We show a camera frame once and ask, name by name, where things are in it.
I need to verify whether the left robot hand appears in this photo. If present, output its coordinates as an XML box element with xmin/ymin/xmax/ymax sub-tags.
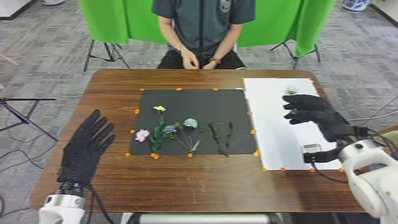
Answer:
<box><xmin>55</xmin><ymin>109</ymin><xmax>117</xmax><ymax>186</ymax></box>

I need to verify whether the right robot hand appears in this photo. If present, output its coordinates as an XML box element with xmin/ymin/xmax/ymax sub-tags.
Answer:
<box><xmin>281</xmin><ymin>94</ymin><xmax>357</xmax><ymax>143</ymax></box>

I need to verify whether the dark mat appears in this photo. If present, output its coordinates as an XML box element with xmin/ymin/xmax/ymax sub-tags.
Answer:
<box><xmin>128</xmin><ymin>88</ymin><xmax>259</xmax><ymax>157</ymax></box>

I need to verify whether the person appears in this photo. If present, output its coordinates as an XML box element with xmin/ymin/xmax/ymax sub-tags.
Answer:
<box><xmin>151</xmin><ymin>0</ymin><xmax>257</xmax><ymax>71</ymax></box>

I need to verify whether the white sheet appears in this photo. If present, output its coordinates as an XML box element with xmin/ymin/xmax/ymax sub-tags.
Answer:
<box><xmin>241</xmin><ymin>77</ymin><xmax>346</xmax><ymax>172</ymax></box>

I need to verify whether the pink flower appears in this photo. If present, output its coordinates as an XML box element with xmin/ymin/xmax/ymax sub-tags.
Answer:
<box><xmin>133</xmin><ymin>129</ymin><xmax>153</xmax><ymax>144</ymax></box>

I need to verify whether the green sprig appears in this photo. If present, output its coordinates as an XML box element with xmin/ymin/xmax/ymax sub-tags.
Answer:
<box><xmin>147</xmin><ymin>119</ymin><xmax>169</xmax><ymax>155</ymax></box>
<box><xmin>224</xmin><ymin>121</ymin><xmax>236</xmax><ymax>148</ymax></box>
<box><xmin>206</xmin><ymin>121</ymin><xmax>231</xmax><ymax>158</ymax></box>

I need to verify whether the black tripod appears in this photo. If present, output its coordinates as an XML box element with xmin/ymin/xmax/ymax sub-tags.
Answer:
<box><xmin>0</xmin><ymin>96</ymin><xmax>62</xmax><ymax>143</ymax></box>

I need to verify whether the blue flower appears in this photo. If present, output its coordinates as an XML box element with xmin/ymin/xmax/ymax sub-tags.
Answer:
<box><xmin>162</xmin><ymin>124</ymin><xmax>197</xmax><ymax>153</ymax></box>

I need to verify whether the black stand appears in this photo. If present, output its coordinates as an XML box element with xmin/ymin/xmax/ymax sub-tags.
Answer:
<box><xmin>268</xmin><ymin>39</ymin><xmax>323</xmax><ymax>71</ymax></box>
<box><xmin>82</xmin><ymin>39</ymin><xmax>133</xmax><ymax>73</ymax></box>

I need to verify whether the yellow flower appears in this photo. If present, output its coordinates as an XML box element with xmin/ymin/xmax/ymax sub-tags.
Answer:
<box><xmin>151</xmin><ymin>105</ymin><xmax>169</xmax><ymax>128</ymax></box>

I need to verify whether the pale teal flower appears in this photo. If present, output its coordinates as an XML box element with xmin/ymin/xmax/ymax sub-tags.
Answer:
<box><xmin>181</xmin><ymin>117</ymin><xmax>202</xmax><ymax>153</ymax></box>

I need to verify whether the pale grey bar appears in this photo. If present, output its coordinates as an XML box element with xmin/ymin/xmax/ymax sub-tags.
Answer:
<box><xmin>126</xmin><ymin>213</ymin><xmax>284</xmax><ymax>224</ymax></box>

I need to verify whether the black cable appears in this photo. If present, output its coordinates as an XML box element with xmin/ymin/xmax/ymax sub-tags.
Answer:
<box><xmin>309</xmin><ymin>162</ymin><xmax>352</xmax><ymax>185</ymax></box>
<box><xmin>80</xmin><ymin>183</ymin><xmax>115</xmax><ymax>224</ymax></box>

